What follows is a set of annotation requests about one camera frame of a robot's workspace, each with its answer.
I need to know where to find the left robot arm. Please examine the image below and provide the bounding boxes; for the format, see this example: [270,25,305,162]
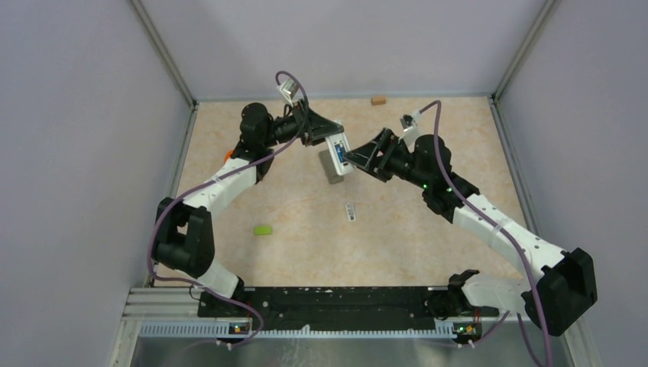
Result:
[148,99,344,316]

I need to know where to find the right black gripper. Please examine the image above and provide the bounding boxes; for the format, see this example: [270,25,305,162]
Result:
[343,128,431,190]

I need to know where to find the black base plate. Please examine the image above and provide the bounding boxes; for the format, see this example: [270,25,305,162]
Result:
[197,286,500,331]

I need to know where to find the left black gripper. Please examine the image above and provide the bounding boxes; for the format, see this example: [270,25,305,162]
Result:
[262,98,343,148]

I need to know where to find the white remote control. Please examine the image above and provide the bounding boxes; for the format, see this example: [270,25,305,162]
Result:
[318,150,344,185]
[325,119,353,176]

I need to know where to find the white remote battery cover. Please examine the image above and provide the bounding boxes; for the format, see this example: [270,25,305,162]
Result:
[345,203,356,222]

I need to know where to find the tan wooden block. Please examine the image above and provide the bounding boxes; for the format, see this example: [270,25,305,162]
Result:
[370,96,387,106]

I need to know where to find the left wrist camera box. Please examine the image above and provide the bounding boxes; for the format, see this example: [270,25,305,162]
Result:
[277,78,300,106]

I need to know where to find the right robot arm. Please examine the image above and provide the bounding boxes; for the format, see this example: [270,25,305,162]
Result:
[334,128,598,336]

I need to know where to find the green block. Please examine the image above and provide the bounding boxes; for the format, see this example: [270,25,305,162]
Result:
[253,225,273,236]

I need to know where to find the blue block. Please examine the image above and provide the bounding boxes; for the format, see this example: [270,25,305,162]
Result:
[336,144,347,165]

